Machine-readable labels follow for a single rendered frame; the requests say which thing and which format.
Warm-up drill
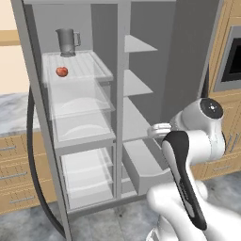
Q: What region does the steel drawer handle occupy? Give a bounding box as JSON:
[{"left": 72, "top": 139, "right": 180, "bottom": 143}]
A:
[
  {"left": 8, "top": 195, "right": 36, "bottom": 204},
  {"left": 0, "top": 171, "right": 29, "bottom": 181},
  {"left": 0, "top": 144, "right": 17, "bottom": 152}
]

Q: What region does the grey fridge door black seal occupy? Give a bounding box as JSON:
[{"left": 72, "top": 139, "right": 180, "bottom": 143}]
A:
[{"left": 10, "top": 0, "right": 73, "bottom": 241}]

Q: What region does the red peach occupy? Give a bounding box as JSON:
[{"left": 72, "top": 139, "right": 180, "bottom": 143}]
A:
[{"left": 56, "top": 66, "right": 69, "bottom": 78}]

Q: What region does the ridged glass fridge shelf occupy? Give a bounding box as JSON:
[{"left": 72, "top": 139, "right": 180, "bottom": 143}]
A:
[{"left": 41, "top": 50, "right": 114, "bottom": 85}]

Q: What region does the grey freezer shelf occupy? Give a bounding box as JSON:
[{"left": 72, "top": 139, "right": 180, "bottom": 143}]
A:
[
  {"left": 122, "top": 69, "right": 154, "bottom": 97},
  {"left": 123, "top": 34, "right": 158, "bottom": 54},
  {"left": 121, "top": 96, "right": 153, "bottom": 143}
]

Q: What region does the wooden wall shelf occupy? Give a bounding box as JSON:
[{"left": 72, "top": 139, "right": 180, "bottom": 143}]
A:
[{"left": 0, "top": 29, "right": 22, "bottom": 47}]

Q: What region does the steel built-in oven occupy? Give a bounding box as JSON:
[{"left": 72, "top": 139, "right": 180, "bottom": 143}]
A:
[{"left": 213, "top": 24, "right": 241, "bottom": 93}]

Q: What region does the grey freezer drawer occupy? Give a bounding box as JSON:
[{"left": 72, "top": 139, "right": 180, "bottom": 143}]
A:
[{"left": 121, "top": 139, "right": 174, "bottom": 196}]

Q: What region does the wooden cupboard run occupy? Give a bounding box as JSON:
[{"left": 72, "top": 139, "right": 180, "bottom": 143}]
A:
[{"left": 190, "top": 0, "right": 241, "bottom": 182}]

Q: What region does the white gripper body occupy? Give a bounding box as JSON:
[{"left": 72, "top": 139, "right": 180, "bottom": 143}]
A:
[{"left": 147, "top": 122, "right": 173, "bottom": 139}]

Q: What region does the clear fridge drawer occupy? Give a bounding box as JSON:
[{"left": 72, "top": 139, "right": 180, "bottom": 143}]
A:
[
  {"left": 46, "top": 78, "right": 116, "bottom": 120},
  {"left": 51, "top": 108, "right": 117, "bottom": 149},
  {"left": 60, "top": 146, "right": 116, "bottom": 211}
]

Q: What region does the grey jug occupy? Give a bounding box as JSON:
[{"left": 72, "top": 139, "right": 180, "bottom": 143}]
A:
[{"left": 55, "top": 27, "right": 82, "bottom": 58}]

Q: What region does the grey fridge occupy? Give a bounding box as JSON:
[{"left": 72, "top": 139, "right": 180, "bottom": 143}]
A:
[{"left": 22, "top": 0, "right": 220, "bottom": 220}]

